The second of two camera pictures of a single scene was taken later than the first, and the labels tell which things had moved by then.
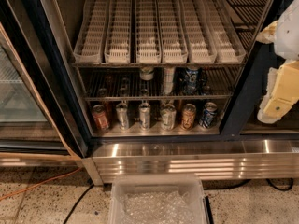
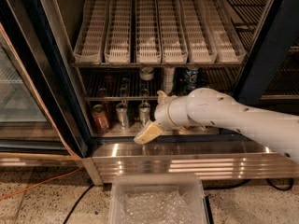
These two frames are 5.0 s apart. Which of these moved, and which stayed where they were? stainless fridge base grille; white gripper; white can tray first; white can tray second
Moved: white gripper
Stayed: stainless fridge base grille; white can tray first; white can tray second
